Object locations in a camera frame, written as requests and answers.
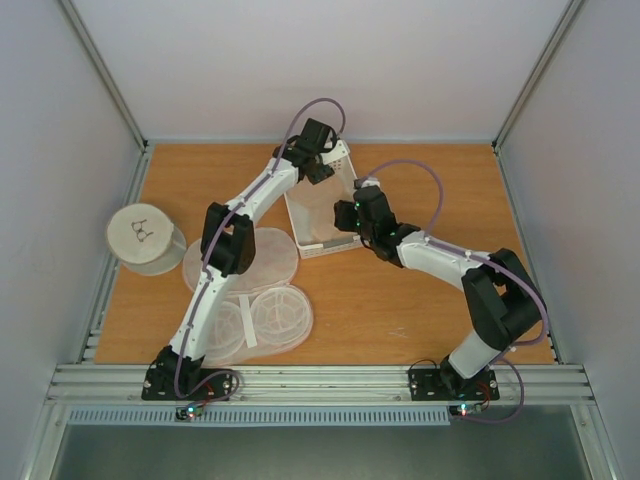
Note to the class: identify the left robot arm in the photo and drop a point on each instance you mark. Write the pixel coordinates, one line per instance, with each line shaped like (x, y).
(228, 250)

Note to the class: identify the left aluminium frame post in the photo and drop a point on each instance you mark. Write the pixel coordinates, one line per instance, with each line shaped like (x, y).
(73, 16)

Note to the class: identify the pink bra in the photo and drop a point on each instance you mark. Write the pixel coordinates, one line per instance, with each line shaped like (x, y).
(316, 207)

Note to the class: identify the aluminium frame post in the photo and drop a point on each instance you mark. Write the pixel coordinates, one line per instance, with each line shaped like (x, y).
(552, 45)
(73, 16)

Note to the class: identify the white round mesh laundry bag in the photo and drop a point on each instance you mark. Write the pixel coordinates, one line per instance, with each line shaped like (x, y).
(145, 240)

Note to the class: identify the right aluminium frame post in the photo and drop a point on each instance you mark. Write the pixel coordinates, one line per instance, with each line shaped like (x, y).
(552, 45)

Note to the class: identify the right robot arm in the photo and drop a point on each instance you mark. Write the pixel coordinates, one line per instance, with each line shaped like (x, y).
(502, 301)

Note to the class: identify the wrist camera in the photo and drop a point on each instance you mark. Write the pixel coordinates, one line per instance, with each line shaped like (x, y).
(366, 181)
(336, 155)

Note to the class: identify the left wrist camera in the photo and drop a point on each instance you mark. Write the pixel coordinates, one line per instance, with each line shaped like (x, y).
(336, 155)

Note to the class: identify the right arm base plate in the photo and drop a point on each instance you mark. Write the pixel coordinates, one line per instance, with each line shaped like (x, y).
(427, 384)

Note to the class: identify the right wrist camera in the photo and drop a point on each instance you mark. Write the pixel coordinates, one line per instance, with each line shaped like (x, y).
(366, 181)

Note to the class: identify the white plastic basket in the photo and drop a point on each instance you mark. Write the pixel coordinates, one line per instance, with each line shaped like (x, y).
(348, 241)

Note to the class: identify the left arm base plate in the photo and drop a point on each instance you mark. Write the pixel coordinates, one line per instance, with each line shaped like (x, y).
(215, 385)

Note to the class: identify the aluminium mounting rail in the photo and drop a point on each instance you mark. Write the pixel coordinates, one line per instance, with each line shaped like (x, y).
(320, 385)

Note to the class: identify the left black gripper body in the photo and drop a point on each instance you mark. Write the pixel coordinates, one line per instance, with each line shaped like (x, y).
(321, 175)

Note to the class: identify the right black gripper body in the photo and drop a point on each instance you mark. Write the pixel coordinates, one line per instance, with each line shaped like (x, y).
(344, 216)

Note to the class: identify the grey slotted cable duct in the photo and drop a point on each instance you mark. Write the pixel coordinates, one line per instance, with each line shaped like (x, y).
(265, 416)

